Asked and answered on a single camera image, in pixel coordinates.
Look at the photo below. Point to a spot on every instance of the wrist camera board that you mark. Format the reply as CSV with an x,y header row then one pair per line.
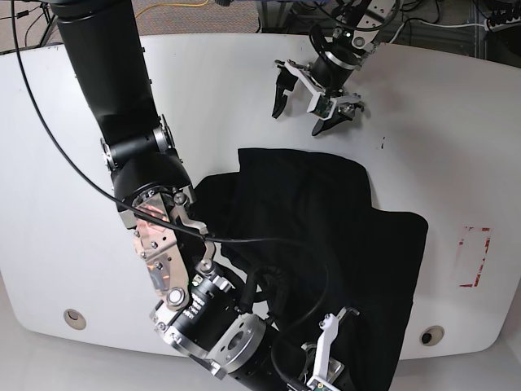
x,y
322,108
319,384

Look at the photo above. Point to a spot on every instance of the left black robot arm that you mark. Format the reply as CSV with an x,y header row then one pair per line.
x,y
356,25

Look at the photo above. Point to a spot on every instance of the table cable grommet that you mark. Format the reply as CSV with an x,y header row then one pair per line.
x,y
74,319
432,336

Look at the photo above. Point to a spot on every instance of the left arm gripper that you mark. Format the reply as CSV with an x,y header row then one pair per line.
x,y
323,77

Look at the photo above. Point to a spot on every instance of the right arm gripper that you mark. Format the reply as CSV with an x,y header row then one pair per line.
x,y
263,361

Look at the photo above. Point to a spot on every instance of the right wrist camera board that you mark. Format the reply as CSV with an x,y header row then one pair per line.
x,y
319,384

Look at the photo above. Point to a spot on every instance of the black t-shirt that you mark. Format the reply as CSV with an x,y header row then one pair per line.
x,y
311,215

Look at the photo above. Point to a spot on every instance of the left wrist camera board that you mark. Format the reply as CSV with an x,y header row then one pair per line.
x,y
322,108

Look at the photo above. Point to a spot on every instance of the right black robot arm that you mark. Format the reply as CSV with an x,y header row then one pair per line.
x,y
206,312

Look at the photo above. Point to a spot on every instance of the white power strip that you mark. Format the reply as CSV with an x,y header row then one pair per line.
x,y
503,17

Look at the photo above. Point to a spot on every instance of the left table cable grommet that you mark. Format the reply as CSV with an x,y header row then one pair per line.
x,y
74,319

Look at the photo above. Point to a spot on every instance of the right table cable grommet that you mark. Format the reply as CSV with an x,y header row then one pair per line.
x,y
432,336

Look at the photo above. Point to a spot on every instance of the red tape rectangle marking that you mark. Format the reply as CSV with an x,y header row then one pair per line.
x,y
471,255

